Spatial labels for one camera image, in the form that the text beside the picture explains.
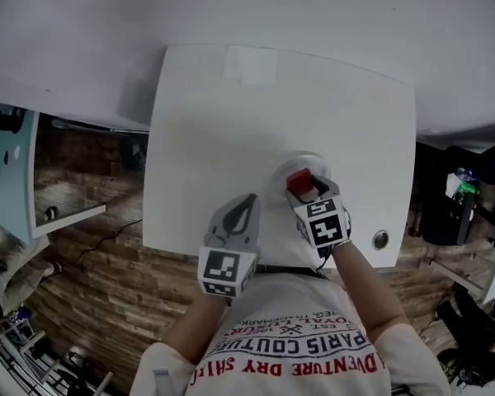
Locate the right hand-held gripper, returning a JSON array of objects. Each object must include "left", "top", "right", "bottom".
[{"left": 285, "top": 172, "right": 352, "bottom": 260}]

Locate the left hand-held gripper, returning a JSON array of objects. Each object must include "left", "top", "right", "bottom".
[{"left": 196, "top": 193, "right": 262, "bottom": 299}]

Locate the small red block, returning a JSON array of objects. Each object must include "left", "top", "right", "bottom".
[{"left": 285, "top": 169, "right": 315, "bottom": 194}]

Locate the person's right forearm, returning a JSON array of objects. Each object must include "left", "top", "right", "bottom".
[{"left": 328, "top": 239, "right": 413, "bottom": 348}]

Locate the person's left forearm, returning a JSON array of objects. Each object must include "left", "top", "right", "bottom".
[{"left": 162, "top": 290, "right": 229, "bottom": 365}]

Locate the person's white printed shirt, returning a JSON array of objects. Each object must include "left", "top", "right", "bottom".
[{"left": 128, "top": 271, "right": 453, "bottom": 396}]

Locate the black storage rack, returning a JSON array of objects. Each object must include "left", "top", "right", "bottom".
[{"left": 414, "top": 137, "right": 495, "bottom": 248}]

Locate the white low shelf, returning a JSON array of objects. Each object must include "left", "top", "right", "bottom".
[{"left": 30, "top": 201, "right": 108, "bottom": 240}]

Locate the black bag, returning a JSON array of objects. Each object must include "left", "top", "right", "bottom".
[{"left": 436, "top": 289, "right": 495, "bottom": 389}]

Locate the white side desk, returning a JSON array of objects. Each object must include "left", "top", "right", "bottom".
[{"left": 0, "top": 100, "right": 41, "bottom": 248}]

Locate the black strap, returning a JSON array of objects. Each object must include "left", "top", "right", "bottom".
[{"left": 254, "top": 264, "right": 330, "bottom": 281}]

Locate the round metal cable grommet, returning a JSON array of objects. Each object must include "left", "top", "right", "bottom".
[{"left": 372, "top": 229, "right": 390, "bottom": 251}]

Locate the black floor cable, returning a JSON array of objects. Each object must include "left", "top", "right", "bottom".
[{"left": 44, "top": 218, "right": 144, "bottom": 276}]

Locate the white wire rack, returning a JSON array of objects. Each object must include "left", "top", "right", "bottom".
[{"left": 0, "top": 322, "right": 117, "bottom": 396}]

